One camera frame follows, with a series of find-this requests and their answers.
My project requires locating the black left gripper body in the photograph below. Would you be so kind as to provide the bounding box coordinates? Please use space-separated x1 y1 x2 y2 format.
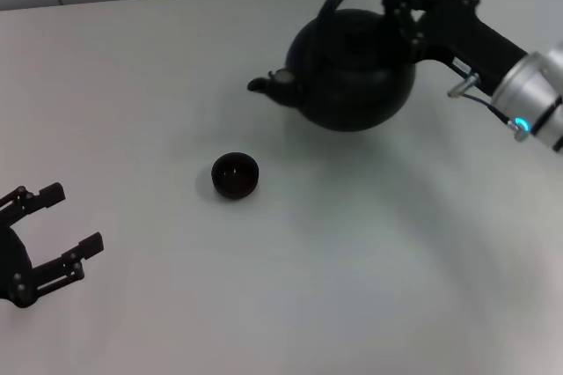
0 225 37 310

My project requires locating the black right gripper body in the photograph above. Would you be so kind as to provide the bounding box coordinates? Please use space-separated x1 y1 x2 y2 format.
413 0 530 97

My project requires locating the black round teapot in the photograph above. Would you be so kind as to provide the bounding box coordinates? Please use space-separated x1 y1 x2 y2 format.
246 0 417 133

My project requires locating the small dark brown teacup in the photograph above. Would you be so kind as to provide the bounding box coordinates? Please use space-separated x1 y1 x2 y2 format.
210 151 260 200

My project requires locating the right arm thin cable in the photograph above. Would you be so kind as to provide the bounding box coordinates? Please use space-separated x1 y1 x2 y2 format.
447 71 530 144

